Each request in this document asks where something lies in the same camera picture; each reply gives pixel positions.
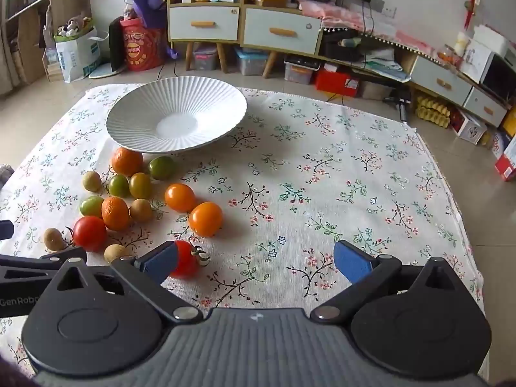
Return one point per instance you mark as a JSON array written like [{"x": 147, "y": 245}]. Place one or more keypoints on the plush toys in bag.
[{"x": 72, "y": 26}]

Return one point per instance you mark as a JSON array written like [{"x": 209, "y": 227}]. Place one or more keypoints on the small printed carton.
[{"x": 469, "y": 129}]

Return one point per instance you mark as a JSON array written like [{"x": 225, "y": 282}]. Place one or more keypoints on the white paper bag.
[{"x": 76, "y": 58}]

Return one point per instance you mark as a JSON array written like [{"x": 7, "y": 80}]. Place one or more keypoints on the flat red box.
[{"x": 334, "y": 82}]

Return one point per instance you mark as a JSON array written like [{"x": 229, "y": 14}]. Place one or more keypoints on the red cherry tomato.
[{"x": 89, "y": 234}]

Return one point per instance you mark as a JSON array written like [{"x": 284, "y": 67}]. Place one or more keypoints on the low wooden media stand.
[{"x": 439, "y": 76}]

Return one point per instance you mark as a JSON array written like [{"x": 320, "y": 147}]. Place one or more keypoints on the clear storage box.
[{"x": 205, "y": 60}]

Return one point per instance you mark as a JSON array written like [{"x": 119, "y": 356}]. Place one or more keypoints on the purple plush toy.
[{"x": 147, "y": 4}]

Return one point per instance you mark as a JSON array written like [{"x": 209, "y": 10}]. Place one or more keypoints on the white drawer of tall cabinet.
[{"x": 181, "y": 20}]

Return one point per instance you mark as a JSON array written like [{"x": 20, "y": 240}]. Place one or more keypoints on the black panel on white base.
[{"x": 116, "y": 44}]

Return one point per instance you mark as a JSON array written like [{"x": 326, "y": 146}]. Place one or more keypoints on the white printed cardboard box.
[{"x": 475, "y": 60}]

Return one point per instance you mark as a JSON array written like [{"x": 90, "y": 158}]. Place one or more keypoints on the green cherry tomato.
[
  {"x": 118, "y": 185},
  {"x": 91, "y": 206}
]

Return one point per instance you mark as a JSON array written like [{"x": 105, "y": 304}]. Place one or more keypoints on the small tangerine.
[{"x": 115, "y": 213}]

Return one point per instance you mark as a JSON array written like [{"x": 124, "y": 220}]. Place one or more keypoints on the yellow egg carton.
[{"x": 433, "y": 111}]

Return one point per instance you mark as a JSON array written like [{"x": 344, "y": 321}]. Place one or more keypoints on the white ribbed plate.
[{"x": 177, "y": 117}]

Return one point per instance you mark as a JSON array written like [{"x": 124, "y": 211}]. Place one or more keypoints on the dark lid storage box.
[{"x": 298, "y": 73}]

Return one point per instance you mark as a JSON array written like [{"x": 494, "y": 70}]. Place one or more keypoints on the orange cherry tomato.
[
  {"x": 205, "y": 219},
  {"x": 180, "y": 197}
]

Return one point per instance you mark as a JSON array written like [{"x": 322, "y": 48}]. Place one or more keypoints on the tall wooden shelf cabinet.
[{"x": 188, "y": 56}]

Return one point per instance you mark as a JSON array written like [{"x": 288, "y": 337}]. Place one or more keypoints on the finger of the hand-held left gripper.
[
  {"x": 24, "y": 262},
  {"x": 6, "y": 230}
]

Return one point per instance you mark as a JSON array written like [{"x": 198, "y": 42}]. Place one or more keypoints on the floral tablecloth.
[{"x": 302, "y": 209}]

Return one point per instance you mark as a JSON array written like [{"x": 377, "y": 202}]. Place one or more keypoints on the low wooden cabinet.
[{"x": 269, "y": 64}]

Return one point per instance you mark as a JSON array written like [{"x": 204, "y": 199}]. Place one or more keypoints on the red tomato with stem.
[{"x": 187, "y": 260}]

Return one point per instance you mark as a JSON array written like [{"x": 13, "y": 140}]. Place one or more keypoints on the red and white box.
[{"x": 507, "y": 161}]

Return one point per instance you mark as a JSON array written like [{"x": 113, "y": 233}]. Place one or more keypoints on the wooden bookshelf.
[{"x": 68, "y": 4}]

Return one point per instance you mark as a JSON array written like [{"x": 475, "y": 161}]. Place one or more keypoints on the white microwave oven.
[{"x": 502, "y": 76}]

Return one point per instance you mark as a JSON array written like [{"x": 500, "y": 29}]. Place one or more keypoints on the large green tomato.
[{"x": 162, "y": 168}]

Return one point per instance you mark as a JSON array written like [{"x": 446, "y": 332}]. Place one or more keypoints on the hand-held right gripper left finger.
[{"x": 161, "y": 260}]

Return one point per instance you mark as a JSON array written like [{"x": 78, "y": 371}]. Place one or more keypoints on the red bucket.
[{"x": 139, "y": 48}]

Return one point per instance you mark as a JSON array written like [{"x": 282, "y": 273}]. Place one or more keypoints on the white drawer of low cabinet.
[{"x": 262, "y": 20}]

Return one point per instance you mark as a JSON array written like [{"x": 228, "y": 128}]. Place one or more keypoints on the wall socket strip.
[{"x": 379, "y": 4}]

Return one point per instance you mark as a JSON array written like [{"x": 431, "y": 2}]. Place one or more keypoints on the blue lid storage box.
[{"x": 252, "y": 64}]

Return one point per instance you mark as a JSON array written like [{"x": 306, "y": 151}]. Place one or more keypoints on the yellow-green cherry tomato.
[{"x": 140, "y": 185}]

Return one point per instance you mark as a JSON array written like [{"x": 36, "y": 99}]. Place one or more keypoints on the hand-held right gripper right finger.
[{"x": 354, "y": 262}]

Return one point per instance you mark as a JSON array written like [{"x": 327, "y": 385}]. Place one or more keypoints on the large tangerine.
[{"x": 127, "y": 161}]

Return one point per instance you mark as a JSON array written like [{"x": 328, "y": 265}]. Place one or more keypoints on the grey knit cloth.
[{"x": 5, "y": 175}]

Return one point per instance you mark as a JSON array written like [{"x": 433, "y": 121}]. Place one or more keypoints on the longan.
[
  {"x": 54, "y": 239},
  {"x": 140, "y": 210},
  {"x": 92, "y": 181},
  {"x": 115, "y": 253}
]

